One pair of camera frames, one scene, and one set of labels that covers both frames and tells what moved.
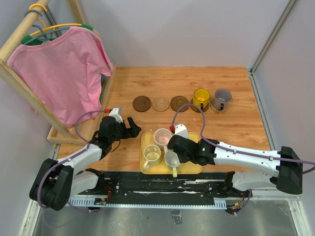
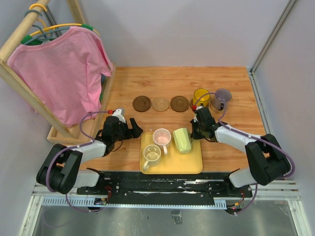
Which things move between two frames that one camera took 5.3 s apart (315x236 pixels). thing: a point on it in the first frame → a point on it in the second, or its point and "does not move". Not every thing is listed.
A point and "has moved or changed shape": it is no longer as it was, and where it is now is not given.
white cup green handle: (172, 160) has moved or changed shape
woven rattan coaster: (160, 103) does not move
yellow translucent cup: (201, 97) does not move
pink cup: (162, 137) does not move
